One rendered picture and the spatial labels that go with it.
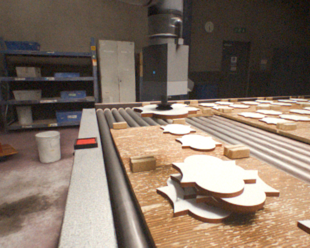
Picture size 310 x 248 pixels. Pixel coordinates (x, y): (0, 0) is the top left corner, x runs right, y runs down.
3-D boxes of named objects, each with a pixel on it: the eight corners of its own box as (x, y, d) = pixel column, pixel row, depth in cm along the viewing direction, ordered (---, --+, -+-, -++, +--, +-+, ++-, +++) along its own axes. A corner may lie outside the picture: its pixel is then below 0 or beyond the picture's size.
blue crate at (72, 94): (60, 98, 456) (59, 91, 453) (63, 97, 492) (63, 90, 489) (84, 98, 467) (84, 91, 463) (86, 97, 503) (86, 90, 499)
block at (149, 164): (132, 173, 48) (131, 162, 48) (130, 170, 50) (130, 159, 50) (156, 170, 50) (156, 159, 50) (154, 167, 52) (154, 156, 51)
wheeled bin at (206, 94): (198, 117, 580) (200, 81, 558) (190, 114, 631) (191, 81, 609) (218, 116, 596) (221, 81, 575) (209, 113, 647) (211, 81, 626)
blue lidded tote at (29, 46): (5, 51, 404) (3, 40, 400) (12, 53, 440) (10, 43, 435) (38, 52, 420) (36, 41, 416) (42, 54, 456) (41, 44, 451)
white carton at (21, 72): (17, 77, 427) (15, 66, 423) (23, 77, 455) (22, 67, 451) (36, 77, 432) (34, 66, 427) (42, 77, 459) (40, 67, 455)
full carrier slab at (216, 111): (217, 115, 127) (218, 108, 126) (188, 106, 165) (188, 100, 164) (266, 112, 136) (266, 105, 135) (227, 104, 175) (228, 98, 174)
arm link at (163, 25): (165, 24, 51) (192, 17, 45) (165, 45, 52) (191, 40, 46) (140, 18, 46) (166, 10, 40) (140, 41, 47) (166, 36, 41)
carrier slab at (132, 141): (126, 176, 50) (126, 170, 50) (109, 132, 89) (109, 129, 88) (248, 159, 61) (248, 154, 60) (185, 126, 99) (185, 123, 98)
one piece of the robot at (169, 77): (206, 30, 48) (202, 102, 51) (177, 35, 54) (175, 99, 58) (167, 21, 40) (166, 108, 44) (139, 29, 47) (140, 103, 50)
